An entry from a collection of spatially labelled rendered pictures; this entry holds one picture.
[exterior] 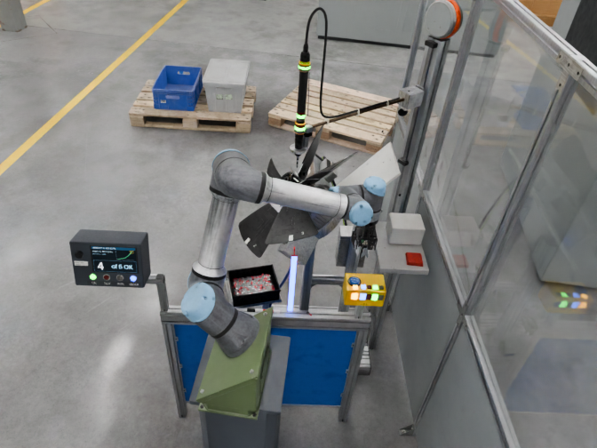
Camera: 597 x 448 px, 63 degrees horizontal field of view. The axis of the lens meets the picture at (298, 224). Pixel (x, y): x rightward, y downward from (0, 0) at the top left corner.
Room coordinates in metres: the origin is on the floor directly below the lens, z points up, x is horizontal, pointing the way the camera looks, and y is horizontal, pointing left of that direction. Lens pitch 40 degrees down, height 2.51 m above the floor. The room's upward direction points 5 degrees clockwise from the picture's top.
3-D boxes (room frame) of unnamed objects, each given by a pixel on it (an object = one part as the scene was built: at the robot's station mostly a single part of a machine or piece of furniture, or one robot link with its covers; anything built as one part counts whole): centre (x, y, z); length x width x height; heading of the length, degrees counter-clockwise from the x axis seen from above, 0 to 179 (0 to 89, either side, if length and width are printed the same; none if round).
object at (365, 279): (1.39, -0.29, 1.02); 0.16 x 0.10 x 0.11; 93
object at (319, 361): (1.37, 0.10, 0.45); 0.82 x 0.02 x 0.66; 93
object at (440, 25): (2.18, -0.54, 1.88); 0.16 x 0.07 x 0.16; 38
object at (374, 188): (1.37, -0.24, 1.53); 0.09 x 0.08 x 0.11; 105
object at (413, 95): (2.12, -0.47, 1.55); 0.10 x 0.07 x 0.09; 128
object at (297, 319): (1.37, 0.10, 0.82); 0.90 x 0.04 x 0.08; 93
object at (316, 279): (1.88, -0.19, 0.56); 0.19 x 0.04 x 0.04; 93
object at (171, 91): (4.73, 1.35, 0.25); 0.60 x 0.41 x 0.22; 3
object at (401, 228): (1.96, -0.54, 0.92); 0.17 x 0.16 x 0.11; 93
